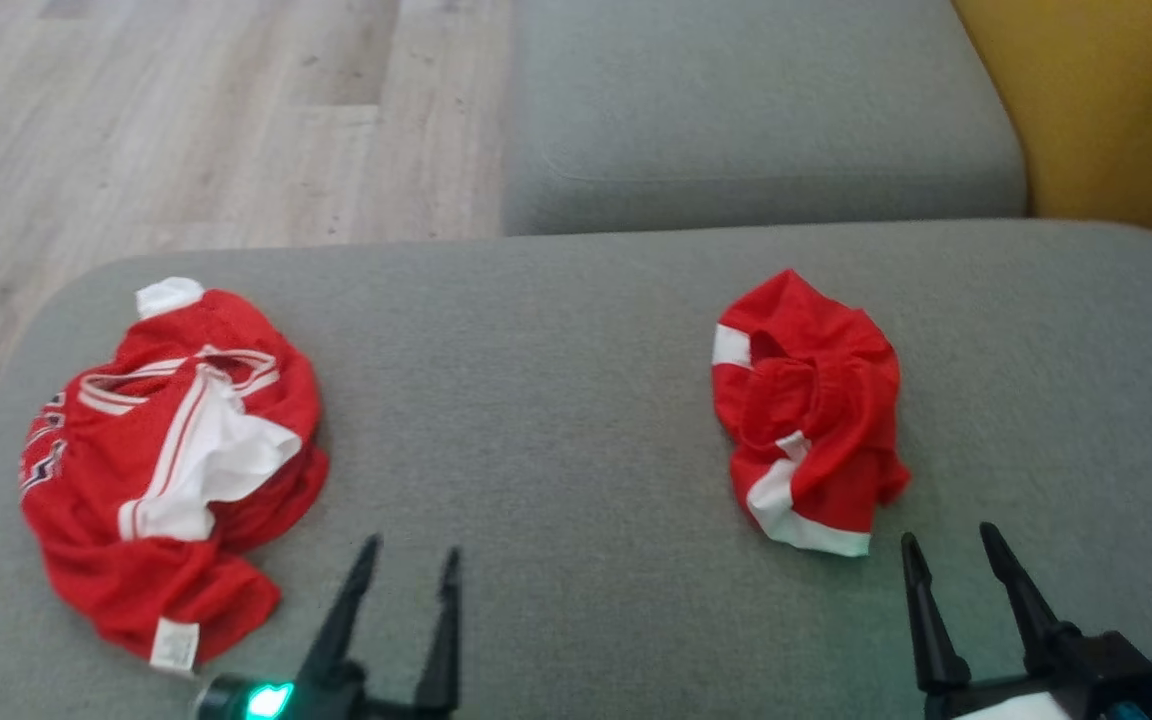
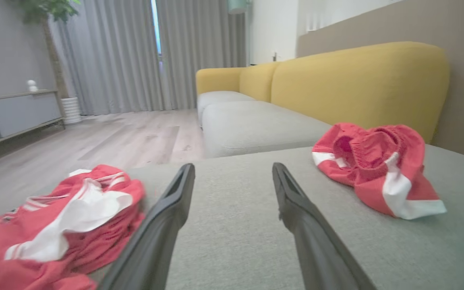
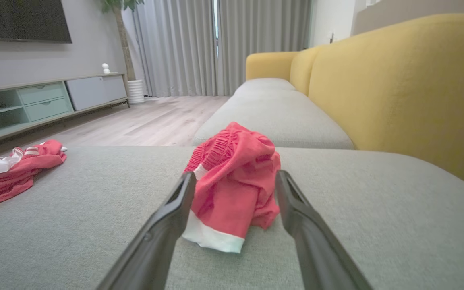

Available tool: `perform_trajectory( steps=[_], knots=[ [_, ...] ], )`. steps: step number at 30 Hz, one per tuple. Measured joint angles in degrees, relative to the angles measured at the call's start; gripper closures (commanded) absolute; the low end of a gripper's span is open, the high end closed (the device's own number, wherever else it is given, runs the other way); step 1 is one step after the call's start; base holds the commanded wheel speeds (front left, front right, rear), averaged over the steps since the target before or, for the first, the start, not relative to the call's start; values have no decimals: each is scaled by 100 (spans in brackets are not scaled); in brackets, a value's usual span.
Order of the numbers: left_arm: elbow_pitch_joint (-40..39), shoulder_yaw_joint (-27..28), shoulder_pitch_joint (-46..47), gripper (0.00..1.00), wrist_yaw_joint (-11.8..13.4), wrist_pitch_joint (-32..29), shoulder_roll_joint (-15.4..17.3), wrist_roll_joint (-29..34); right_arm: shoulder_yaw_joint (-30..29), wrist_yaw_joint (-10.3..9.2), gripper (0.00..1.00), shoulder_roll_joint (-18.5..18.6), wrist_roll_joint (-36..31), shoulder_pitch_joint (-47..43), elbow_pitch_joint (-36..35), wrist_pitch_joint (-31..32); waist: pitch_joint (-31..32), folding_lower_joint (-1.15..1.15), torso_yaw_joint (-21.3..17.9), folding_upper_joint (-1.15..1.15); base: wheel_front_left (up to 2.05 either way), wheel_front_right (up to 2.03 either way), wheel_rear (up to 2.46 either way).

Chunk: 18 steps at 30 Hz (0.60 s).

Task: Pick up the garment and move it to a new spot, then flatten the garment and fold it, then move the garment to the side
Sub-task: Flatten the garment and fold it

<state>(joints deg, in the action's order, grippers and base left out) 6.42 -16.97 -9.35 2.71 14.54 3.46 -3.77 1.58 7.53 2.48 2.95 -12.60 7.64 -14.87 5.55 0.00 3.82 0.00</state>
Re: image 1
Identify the smaller grey sofa seat cushion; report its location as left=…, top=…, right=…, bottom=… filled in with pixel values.
left=501, top=0, right=1029, bottom=237

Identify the red jersey number 23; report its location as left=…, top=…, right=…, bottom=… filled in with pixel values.
left=19, top=277, right=330, bottom=673

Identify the large yellow sofa back cushion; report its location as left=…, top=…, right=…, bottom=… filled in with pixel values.
left=951, top=0, right=1152, bottom=261

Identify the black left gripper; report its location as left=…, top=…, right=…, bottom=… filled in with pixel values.
left=191, top=535, right=463, bottom=720

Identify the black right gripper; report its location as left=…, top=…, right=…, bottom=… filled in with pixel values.
left=901, top=522, right=1152, bottom=720

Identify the large grey sofa seat cushion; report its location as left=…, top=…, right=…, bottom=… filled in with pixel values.
left=0, top=220, right=1152, bottom=720

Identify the red shorts white trim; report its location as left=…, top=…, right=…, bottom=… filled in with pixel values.
left=712, top=268, right=912, bottom=558

